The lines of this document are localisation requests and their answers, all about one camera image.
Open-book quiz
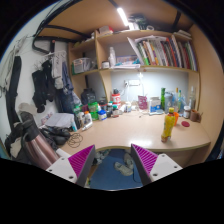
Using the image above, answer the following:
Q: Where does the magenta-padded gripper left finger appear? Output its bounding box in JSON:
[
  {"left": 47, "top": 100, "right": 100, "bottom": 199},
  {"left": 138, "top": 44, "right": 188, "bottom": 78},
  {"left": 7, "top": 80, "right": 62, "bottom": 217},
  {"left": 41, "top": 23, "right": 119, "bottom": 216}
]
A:
[{"left": 45, "top": 144, "right": 97, "bottom": 188}]

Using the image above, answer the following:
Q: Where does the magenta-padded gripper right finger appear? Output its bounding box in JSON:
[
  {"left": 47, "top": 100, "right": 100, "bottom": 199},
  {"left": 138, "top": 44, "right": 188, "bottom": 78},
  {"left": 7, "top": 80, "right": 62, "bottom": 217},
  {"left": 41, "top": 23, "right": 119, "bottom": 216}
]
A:
[{"left": 130, "top": 143, "right": 183, "bottom": 186}]

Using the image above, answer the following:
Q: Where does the yellow drink bottle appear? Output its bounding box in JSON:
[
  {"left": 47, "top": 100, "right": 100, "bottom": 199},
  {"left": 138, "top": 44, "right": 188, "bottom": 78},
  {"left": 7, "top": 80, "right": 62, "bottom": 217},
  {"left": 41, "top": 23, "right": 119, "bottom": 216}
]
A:
[{"left": 161, "top": 107, "right": 177, "bottom": 144}]

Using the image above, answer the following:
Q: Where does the pink metal thermos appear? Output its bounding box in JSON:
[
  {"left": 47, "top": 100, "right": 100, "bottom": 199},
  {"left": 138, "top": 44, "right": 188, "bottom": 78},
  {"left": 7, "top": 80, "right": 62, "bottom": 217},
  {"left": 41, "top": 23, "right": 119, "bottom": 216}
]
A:
[{"left": 21, "top": 131, "right": 61, "bottom": 170}]

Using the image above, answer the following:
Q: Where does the black fabric bundle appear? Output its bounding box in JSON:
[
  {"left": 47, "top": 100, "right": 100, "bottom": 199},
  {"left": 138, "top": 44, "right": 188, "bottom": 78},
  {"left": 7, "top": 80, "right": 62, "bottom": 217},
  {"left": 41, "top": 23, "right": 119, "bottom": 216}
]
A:
[{"left": 41, "top": 125, "right": 72, "bottom": 146}]

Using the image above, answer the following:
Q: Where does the grey slipper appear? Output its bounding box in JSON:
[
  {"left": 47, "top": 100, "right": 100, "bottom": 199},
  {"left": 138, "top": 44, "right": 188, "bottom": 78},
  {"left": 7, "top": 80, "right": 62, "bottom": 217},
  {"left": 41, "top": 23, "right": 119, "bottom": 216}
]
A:
[
  {"left": 114, "top": 161, "right": 134, "bottom": 177},
  {"left": 123, "top": 153, "right": 135, "bottom": 168}
]

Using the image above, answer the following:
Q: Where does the orange plastic cup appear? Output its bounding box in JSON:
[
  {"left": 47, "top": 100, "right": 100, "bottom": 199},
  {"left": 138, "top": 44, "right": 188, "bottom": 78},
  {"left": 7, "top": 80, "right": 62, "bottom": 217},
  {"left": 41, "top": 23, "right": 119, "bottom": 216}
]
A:
[{"left": 173, "top": 112, "right": 180, "bottom": 127}]

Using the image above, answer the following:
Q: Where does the black backpack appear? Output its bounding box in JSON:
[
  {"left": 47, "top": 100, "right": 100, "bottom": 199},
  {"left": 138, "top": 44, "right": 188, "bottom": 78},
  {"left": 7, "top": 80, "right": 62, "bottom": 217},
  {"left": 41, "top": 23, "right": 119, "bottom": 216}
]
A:
[{"left": 4, "top": 111, "right": 44, "bottom": 161}]

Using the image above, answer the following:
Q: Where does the brown ceramic mug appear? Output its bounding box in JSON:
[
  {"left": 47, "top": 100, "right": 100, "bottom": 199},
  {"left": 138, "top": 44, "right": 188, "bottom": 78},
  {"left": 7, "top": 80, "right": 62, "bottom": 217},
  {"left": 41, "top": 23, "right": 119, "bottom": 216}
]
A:
[{"left": 189, "top": 109, "right": 203, "bottom": 123}]

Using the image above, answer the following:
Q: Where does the white and blue carton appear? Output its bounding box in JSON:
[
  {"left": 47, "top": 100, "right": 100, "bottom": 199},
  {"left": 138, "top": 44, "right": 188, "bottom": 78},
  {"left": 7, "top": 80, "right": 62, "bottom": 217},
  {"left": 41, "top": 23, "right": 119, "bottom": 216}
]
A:
[{"left": 148, "top": 96, "right": 162, "bottom": 114}]

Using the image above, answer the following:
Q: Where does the grey shaker bottle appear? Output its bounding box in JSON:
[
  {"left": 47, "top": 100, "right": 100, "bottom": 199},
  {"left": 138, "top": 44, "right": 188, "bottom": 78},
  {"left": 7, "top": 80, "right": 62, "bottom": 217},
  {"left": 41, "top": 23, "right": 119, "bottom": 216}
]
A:
[{"left": 164, "top": 92, "right": 174, "bottom": 114}]

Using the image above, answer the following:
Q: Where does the green plastic container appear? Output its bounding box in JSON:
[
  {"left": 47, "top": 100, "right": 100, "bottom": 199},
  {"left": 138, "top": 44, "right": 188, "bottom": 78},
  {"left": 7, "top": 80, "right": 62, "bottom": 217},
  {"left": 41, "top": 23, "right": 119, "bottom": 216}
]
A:
[{"left": 87, "top": 101, "right": 100, "bottom": 121}]

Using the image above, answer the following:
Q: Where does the white bottle with blue cap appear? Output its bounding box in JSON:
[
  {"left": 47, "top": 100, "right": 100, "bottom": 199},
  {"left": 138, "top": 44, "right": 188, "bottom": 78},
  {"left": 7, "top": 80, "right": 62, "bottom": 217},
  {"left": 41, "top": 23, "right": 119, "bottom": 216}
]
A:
[{"left": 97, "top": 109, "right": 108, "bottom": 121}]

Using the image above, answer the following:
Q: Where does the magenta snack pouch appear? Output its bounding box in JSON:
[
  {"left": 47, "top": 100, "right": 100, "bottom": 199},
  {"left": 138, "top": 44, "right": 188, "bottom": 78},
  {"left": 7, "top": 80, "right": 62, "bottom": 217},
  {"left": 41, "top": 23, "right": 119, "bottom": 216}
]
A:
[{"left": 137, "top": 95, "right": 149, "bottom": 111}]

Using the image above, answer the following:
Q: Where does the green glass bottle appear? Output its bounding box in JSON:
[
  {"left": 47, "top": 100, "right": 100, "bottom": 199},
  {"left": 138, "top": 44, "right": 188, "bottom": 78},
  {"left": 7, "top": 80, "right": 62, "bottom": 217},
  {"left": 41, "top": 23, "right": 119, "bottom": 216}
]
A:
[{"left": 178, "top": 89, "right": 184, "bottom": 113}]

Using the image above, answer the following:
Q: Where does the clear bottle with yellow cap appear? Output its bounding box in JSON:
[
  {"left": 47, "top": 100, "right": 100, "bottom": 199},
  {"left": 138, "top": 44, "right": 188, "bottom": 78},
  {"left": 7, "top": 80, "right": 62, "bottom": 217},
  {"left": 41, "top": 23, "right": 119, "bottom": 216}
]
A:
[{"left": 174, "top": 87, "right": 180, "bottom": 108}]

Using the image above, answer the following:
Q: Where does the blue hanging garment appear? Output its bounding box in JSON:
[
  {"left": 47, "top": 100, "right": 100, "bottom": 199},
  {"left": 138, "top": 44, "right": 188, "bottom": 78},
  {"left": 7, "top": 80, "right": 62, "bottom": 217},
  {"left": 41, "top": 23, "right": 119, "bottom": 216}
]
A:
[{"left": 59, "top": 61, "right": 77, "bottom": 114}]

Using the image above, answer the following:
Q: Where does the clear glass bottle white cap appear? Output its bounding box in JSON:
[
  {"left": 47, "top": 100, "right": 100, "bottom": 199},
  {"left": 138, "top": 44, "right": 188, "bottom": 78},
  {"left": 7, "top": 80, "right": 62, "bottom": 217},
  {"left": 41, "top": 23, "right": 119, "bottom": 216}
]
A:
[{"left": 188, "top": 85, "right": 197, "bottom": 111}]

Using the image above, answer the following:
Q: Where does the dark plastic jug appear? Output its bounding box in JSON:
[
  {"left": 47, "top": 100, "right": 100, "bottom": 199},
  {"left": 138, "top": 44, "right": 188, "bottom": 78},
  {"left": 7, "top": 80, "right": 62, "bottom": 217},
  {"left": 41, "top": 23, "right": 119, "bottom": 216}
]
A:
[{"left": 81, "top": 88, "right": 98, "bottom": 106}]

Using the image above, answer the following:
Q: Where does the red and white tub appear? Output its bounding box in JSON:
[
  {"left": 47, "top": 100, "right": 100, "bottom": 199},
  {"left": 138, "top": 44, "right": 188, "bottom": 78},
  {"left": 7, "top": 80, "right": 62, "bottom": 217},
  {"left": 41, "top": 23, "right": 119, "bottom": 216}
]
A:
[{"left": 110, "top": 93, "right": 122, "bottom": 106}]

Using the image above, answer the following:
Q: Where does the black hanging garment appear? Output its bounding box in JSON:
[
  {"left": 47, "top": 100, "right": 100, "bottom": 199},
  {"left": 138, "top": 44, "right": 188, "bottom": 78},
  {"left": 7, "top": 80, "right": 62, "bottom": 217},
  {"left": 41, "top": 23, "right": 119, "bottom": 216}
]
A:
[{"left": 31, "top": 59, "right": 56, "bottom": 114}]

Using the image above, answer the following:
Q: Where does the white bar desk lamp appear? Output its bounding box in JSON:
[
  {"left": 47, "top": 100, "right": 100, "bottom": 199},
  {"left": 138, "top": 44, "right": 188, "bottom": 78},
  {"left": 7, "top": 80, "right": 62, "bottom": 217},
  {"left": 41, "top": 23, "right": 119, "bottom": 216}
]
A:
[{"left": 137, "top": 70, "right": 146, "bottom": 98}]

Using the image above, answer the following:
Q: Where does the wooden shelf unit with books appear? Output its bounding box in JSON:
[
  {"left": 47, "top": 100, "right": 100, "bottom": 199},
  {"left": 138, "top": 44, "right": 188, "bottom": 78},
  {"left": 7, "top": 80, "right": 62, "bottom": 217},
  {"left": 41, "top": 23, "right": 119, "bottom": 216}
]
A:
[{"left": 68, "top": 24, "right": 201, "bottom": 111}]

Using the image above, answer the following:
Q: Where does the white grey hanging garment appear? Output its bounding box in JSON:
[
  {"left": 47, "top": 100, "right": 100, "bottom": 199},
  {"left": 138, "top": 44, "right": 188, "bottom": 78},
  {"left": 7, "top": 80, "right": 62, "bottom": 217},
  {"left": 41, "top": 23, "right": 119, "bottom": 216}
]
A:
[{"left": 49, "top": 49, "right": 68, "bottom": 90}]

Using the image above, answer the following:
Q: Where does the ceiling light strip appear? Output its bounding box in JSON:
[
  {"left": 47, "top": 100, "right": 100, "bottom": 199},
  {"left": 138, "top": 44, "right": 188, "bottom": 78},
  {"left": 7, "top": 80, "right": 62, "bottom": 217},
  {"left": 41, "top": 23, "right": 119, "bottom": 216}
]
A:
[{"left": 116, "top": 7, "right": 130, "bottom": 28}]

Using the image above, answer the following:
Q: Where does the coiled thin cable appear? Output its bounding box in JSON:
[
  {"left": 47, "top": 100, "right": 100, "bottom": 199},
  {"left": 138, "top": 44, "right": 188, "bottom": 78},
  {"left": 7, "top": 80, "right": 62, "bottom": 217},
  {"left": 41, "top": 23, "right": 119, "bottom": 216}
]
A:
[{"left": 67, "top": 132, "right": 84, "bottom": 148}]

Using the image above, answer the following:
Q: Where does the white wall power socket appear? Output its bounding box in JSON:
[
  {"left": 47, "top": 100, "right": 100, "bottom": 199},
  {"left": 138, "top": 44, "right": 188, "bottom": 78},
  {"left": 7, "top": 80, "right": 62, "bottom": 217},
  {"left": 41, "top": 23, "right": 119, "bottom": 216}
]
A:
[{"left": 124, "top": 79, "right": 141, "bottom": 88}]

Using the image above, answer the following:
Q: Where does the black metal clothes rail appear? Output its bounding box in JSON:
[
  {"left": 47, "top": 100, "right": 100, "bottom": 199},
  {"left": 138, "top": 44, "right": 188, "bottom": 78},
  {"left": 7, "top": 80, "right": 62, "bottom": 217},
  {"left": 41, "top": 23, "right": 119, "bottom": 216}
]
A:
[{"left": 32, "top": 23, "right": 91, "bottom": 54}]

